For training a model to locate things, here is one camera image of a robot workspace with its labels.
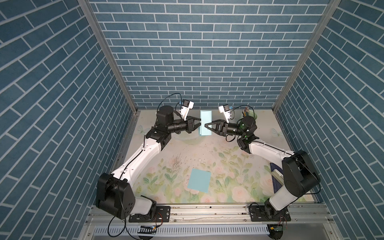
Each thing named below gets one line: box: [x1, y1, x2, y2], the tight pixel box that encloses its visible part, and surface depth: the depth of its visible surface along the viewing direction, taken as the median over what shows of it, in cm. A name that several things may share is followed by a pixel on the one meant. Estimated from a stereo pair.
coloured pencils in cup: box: [242, 106, 249, 117], surface depth 100 cm
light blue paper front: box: [187, 168, 211, 193], surface depth 86 cm
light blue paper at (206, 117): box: [200, 110, 212, 136], surface depth 71 cm
